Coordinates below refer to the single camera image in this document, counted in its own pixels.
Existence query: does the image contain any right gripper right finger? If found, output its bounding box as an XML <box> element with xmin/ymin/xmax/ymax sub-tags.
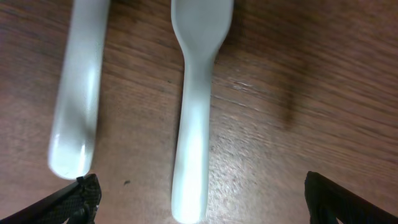
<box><xmin>305</xmin><ymin>171</ymin><xmax>397</xmax><ymax>224</ymax></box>

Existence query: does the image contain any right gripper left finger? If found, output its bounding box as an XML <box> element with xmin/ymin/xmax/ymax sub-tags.
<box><xmin>1</xmin><ymin>174</ymin><xmax>102</xmax><ymax>224</ymax></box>

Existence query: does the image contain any white plastic spoon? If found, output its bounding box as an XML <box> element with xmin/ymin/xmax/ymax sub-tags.
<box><xmin>48</xmin><ymin>0</ymin><xmax>111</xmax><ymax>180</ymax></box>

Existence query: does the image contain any white plastic fork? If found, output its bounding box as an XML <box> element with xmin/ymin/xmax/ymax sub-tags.
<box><xmin>171</xmin><ymin>0</ymin><xmax>234</xmax><ymax>223</ymax></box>

